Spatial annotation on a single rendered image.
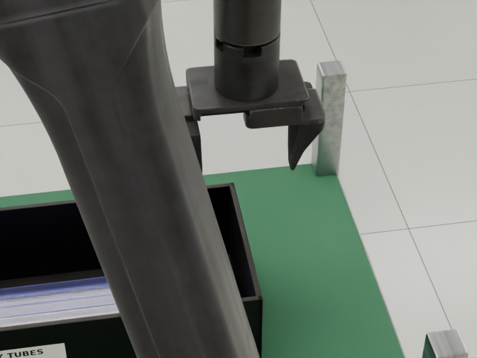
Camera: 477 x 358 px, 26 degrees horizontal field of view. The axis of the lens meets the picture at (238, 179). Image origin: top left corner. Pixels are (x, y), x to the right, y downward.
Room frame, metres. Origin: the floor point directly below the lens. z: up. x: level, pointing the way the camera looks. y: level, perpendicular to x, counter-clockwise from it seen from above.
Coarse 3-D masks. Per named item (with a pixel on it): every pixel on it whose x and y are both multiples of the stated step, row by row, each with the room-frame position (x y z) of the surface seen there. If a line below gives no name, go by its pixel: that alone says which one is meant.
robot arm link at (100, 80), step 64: (0, 0) 0.33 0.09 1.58; (64, 0) 0.33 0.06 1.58; (128, 0) 0.33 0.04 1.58; (64, 64) 0.33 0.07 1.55; (128, 64) 0.33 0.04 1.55; (64, 128) 0.32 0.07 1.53; (128, 128) 0.32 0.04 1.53; (128, 192) 0.32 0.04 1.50; (192, 192) 0.33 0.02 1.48; (128, 256) 0.31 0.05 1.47; (192, 256) 0.31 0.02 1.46; (128, 320) 0.31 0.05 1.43; (192, 320) 0.31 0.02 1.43
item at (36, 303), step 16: (16, 288) 0.74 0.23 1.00; (32, 288) 0.74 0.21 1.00; (48, 288) 0.74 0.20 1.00; (64, 288) 0.74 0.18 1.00; (80, 288) 0.74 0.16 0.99; (96, 288) 0.74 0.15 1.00; (0, 304) 0.72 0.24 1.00; (16, 304) 0.72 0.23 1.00; (32, 304) 0.72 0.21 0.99; (48, 304) 0.72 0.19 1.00; (64, 304) 0.72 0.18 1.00; (80, 304) 0.72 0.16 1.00; (96, 304) 0.72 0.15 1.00; (112, 304) 0.72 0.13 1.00; (0, 320) 0.70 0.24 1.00; (16, 320) 0.70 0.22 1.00; (32, 320) 0.70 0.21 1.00; (48, 320) 0.70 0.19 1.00
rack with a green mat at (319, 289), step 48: (336, 96) 0.98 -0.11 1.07; (336, 144) 0.98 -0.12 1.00; (48, 192) 0.95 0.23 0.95; (240, 192) 0.95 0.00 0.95; (288, 192) 0.95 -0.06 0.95; (336, 192) 0.95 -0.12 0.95; (288, 240) 0.86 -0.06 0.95; (336, 240) 0.86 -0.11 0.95; (288, 288) 0.79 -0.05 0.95; (336, 288) 0.79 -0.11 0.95; (288, 336) 0.72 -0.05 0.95; (336, 336) 0.72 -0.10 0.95; (384, 336) 0.72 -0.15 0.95; (432, 336) 0.59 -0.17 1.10
